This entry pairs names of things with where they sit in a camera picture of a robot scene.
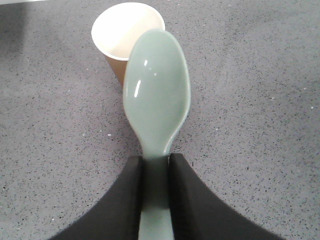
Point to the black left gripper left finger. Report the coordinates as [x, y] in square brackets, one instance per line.
[116, 216]

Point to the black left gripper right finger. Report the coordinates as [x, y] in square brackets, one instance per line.
[198, 214]

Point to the pale green plastic spoon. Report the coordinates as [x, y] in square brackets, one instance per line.
[156, 101]

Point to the brown paper cup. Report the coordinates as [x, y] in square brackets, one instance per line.
[116, 30]

